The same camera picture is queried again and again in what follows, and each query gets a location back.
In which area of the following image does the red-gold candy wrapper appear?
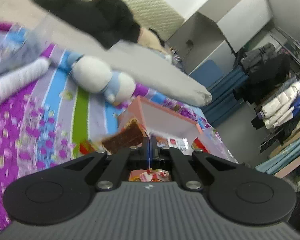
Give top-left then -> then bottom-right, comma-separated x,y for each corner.
128,168 -> 171,182

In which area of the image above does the pink cardboard box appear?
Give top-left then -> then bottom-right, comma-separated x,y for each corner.
119,96 -> 237,163

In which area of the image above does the clear blue-grey plastic bag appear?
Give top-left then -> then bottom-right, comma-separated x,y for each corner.
0,22 -> 45,75

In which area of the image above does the white-red snack bag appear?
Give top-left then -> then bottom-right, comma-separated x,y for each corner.
153,134 -> 208,155

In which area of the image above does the black clothing pile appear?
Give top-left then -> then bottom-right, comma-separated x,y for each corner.
33,0 -> 141,49

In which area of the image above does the beige pillow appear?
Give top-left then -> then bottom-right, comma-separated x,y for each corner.
137,27 -> 165,51

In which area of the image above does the grey bed cover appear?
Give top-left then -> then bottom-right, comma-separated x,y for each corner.
0,0 -> 212,107

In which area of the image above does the grey white wardrobe cabinet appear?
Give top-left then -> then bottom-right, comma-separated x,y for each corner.
168,0 -> 272,74

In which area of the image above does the white and blue plush toy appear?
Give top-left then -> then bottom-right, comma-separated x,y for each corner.
67,53 -> 136,105

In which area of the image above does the white cylindrical bottle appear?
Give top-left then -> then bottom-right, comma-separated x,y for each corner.
0,57 -> 50,103

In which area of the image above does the hanging clothes rack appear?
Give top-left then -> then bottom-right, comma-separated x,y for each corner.
233,24 -> 300,193

